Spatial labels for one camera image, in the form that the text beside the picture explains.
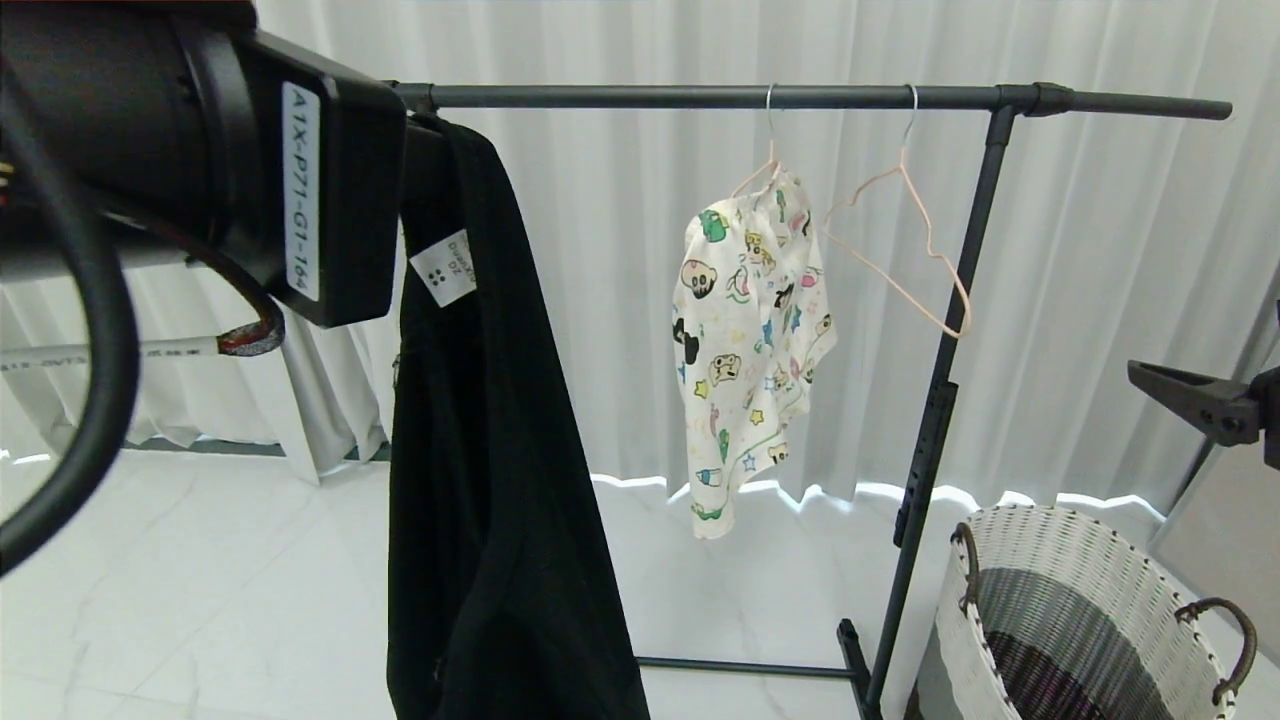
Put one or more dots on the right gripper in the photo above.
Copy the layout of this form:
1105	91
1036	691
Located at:
1272	420

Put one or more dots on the black garment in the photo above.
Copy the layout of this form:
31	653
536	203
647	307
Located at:
480	500

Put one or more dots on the black clothes rack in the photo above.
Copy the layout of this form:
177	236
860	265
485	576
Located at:
700	97

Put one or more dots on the pink clothes hanger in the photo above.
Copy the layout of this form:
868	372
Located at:
771	150
925	225

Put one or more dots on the white curtain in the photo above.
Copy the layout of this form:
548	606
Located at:
200	400
1100	250

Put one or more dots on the white laundry basket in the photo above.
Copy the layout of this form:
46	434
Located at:
1100	560

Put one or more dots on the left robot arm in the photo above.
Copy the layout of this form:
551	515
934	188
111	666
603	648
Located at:
250	338

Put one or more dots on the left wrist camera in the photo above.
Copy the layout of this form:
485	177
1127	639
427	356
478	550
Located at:
120	10

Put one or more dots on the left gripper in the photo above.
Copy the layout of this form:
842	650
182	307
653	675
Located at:
200	160

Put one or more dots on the cream printed garment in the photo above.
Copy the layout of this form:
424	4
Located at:
750	350

